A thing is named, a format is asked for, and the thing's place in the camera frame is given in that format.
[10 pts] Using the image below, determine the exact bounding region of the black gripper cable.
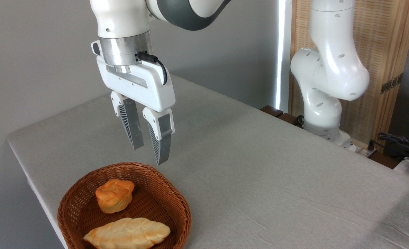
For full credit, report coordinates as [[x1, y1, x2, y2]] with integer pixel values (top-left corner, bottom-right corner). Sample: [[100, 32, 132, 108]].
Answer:
[[135, 51, 168, 85]]

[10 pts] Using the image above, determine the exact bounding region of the wooden woven folding screen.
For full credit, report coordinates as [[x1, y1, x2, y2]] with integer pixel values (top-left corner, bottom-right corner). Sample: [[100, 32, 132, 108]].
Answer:
[[289, 0, 409, 153]]

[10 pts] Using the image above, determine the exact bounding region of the small round bread roll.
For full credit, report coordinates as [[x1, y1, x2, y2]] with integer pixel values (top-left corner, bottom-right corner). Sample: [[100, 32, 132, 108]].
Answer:
[[96, 179, 135, 214]]

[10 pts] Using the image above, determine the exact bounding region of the dark wooden block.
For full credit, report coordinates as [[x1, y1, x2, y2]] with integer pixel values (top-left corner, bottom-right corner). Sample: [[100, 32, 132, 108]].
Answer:
[[260, 105, 284, 118], [277, 113, 303, 127]]

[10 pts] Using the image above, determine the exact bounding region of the metal screen hinge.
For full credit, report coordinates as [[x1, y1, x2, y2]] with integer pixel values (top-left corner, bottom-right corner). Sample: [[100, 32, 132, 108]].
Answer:
[[380, 73, 403, 94]]

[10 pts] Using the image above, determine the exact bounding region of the brown wicker basket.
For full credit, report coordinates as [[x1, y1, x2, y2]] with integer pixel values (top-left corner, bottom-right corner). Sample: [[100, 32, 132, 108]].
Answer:
[[57, 162, 192, 249]]

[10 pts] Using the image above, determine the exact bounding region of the grey tablecloth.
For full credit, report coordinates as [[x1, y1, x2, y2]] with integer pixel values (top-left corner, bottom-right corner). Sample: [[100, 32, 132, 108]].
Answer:
[[7, 74, 409, 249]]

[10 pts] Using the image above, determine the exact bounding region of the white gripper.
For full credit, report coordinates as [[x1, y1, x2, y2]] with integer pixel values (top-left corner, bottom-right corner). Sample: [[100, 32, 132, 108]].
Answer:
[[91, 40, 176, 166]]

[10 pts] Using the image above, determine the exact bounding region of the long oval bread loaf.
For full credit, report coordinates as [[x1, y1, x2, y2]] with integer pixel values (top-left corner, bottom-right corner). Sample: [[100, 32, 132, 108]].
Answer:
[[83, 217, 171, 249]]

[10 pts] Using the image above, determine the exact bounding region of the white vertical light strip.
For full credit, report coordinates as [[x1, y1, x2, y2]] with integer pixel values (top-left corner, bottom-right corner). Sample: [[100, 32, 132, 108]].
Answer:
[[275, 0, 292, 113]]

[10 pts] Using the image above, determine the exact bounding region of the black cable bundle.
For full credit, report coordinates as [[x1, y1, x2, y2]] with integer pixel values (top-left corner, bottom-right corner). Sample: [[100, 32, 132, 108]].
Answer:
[[369, 132, 409, 163]]

